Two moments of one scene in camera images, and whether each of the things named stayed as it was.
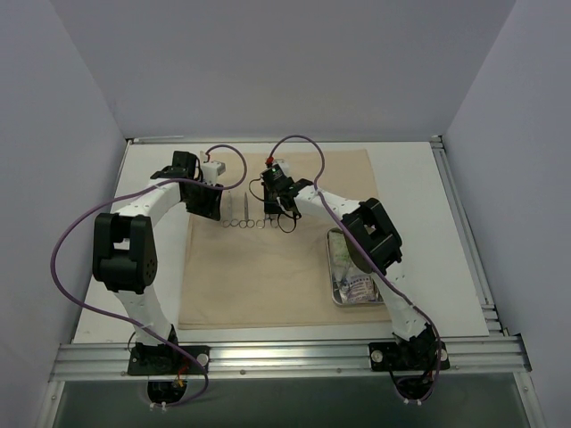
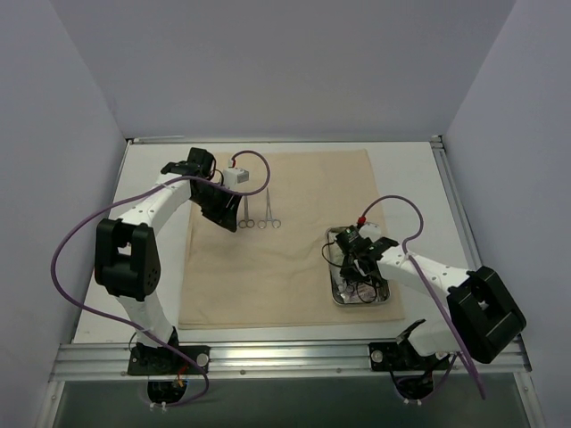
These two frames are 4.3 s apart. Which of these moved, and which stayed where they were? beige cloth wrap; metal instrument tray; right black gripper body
Moved: right black gripper body
Stayed: beige cloth wrap; metal instrument tray
